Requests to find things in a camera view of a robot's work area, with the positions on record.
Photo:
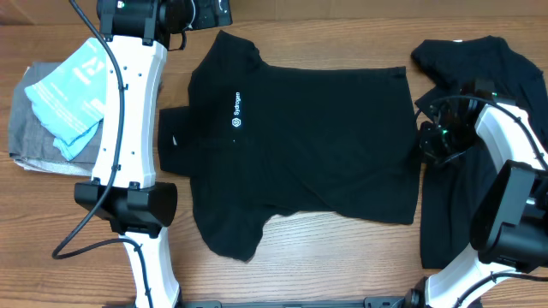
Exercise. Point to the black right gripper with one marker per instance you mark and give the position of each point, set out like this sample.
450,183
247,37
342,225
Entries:
426,150

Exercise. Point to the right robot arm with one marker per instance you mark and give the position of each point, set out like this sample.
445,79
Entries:
508,234

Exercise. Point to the folded light blue garment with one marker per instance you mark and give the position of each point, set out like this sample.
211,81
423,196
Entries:
70,101

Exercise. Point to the plain black t-shirt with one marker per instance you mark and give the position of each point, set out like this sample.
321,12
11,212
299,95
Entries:
452,192

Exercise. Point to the black polo shirt with logo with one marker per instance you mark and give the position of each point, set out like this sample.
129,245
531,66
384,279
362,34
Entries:
257,141

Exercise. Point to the folded grey garment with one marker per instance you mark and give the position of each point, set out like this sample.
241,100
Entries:
113,125

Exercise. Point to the brown cardboard barrier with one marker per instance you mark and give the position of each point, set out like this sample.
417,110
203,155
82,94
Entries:
60,12

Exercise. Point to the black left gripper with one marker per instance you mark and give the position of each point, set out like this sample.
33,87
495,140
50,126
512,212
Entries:
207,17

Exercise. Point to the white folded cloth underneath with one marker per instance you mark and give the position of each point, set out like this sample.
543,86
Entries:
31,145

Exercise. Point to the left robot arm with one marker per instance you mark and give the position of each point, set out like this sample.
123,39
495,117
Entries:
123,189

